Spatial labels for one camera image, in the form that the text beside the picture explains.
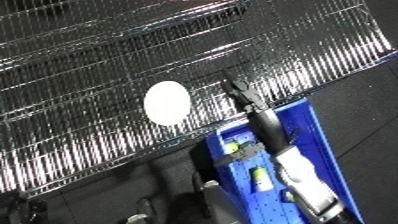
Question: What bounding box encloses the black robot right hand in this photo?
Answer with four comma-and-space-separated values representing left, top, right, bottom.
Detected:
213, 68, 297, 168

